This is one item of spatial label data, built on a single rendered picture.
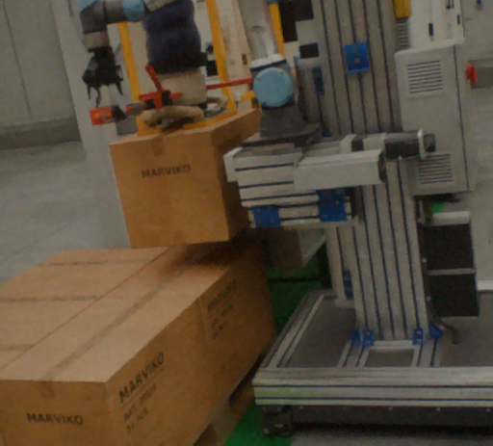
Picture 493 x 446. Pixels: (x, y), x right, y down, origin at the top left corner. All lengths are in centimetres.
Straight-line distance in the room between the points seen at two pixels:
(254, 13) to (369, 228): 85
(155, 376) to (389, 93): 117
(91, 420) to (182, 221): 85
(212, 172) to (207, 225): 20
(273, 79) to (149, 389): 99
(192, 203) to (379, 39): 86
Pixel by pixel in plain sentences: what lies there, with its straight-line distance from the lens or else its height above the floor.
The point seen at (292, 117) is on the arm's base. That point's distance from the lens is 240.
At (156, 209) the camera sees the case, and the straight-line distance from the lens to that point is 270.
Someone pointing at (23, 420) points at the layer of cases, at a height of 41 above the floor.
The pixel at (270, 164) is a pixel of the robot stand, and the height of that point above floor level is 95.
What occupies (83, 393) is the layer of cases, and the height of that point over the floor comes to 51.
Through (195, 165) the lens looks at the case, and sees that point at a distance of 260.
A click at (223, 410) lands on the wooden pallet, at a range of 272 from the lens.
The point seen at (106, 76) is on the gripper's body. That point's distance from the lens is 234.
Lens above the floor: 138
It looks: 13 degrees down
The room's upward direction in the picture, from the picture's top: 10 degrees counter-clockwise
